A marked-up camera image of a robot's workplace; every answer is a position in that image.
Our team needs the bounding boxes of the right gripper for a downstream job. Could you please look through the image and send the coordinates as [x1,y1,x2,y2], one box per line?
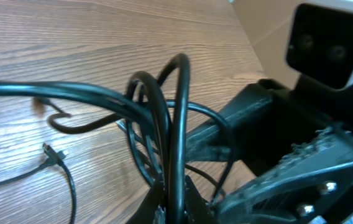
[185,77,353,223]

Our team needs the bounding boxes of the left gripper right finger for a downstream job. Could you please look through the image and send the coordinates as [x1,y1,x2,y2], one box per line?
[185,175,218,224]

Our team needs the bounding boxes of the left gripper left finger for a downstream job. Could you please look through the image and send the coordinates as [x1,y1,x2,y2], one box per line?
[126,175,166,224]

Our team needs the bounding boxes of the black usb cables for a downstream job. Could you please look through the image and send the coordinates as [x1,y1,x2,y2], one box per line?
[0,52,238,224]

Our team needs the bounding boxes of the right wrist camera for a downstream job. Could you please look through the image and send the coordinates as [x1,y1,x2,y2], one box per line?
[286,0,353,90]

